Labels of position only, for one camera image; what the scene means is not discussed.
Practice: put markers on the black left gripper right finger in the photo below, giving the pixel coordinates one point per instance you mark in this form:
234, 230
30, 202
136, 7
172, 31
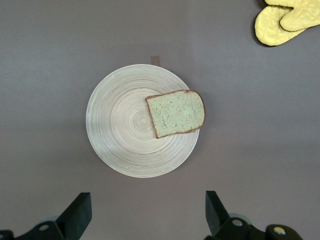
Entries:
217, 220

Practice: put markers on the bread slice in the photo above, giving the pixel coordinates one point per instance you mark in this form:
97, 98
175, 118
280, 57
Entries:
175, 115

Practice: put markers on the round wooden plate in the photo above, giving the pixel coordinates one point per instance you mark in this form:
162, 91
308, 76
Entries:
120, 120

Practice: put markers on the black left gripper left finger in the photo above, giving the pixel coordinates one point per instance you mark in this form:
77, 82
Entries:
75, 220

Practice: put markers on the small brown tape piece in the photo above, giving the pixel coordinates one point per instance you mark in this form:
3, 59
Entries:
155, 60

